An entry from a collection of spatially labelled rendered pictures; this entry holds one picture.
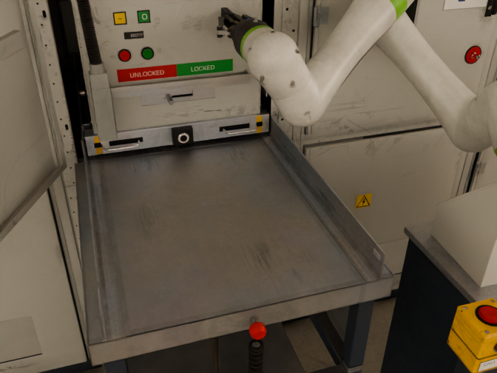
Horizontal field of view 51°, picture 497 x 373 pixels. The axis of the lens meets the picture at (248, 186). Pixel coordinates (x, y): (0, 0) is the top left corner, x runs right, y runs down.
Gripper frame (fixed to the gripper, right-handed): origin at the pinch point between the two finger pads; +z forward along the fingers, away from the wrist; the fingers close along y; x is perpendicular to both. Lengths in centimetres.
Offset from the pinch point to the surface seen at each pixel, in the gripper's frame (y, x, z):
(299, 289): -4, -38, -63
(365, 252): 13, -36, -59
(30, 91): -52, -14, 0
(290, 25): 18.7, -4.5, 2.3
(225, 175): -6.1, -38.2, -16.2
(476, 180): 97, -68, 0
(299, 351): 22, -123, -14
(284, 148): 13.5, -36.2, -10.0
